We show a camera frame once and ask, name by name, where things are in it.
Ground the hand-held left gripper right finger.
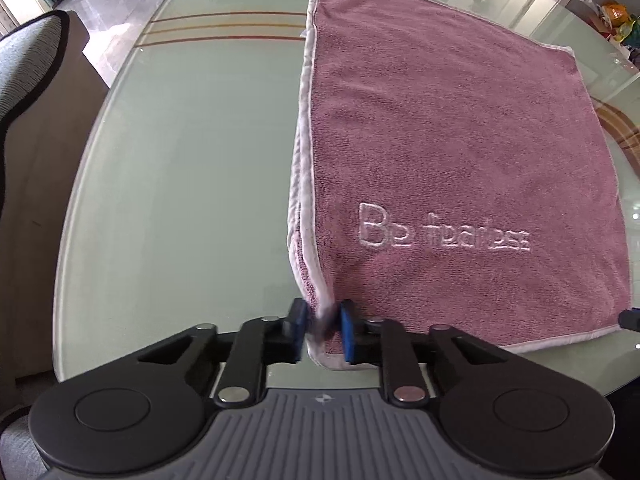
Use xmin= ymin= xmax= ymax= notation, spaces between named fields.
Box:
xmin=339 ymin=300 xmax=506 ymax=408

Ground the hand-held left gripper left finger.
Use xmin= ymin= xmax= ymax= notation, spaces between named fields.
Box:
xmin=137 ymin=297 xmax=310 ymax=408

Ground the pink towel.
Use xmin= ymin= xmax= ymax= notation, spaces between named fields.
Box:
xmin=287 ymin=0 xmax=632 ymax=372

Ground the orange plastic bag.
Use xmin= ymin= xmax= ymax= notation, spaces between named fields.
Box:
xmin=597 ymin=2 xmax=640 ymax=46

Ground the grey upholstered chair dark trim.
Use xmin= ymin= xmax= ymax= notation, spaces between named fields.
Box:
xmin=0 ymin=9 xmax=110 ymax=381

